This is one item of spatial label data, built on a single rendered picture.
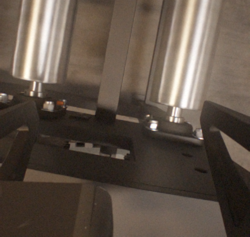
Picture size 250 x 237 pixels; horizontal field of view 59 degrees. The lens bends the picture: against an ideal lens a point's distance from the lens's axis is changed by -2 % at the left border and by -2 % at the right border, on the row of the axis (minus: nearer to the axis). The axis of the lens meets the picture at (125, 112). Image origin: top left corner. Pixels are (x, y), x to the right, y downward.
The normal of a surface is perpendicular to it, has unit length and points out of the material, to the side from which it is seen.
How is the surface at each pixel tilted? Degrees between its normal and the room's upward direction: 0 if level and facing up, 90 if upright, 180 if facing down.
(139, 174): 90
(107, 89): 0
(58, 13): 37
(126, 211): 0
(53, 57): 42
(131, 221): 0
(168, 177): 90
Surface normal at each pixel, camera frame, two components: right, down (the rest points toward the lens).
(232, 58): 0.00, 0.11
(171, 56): -0.59, -0.02
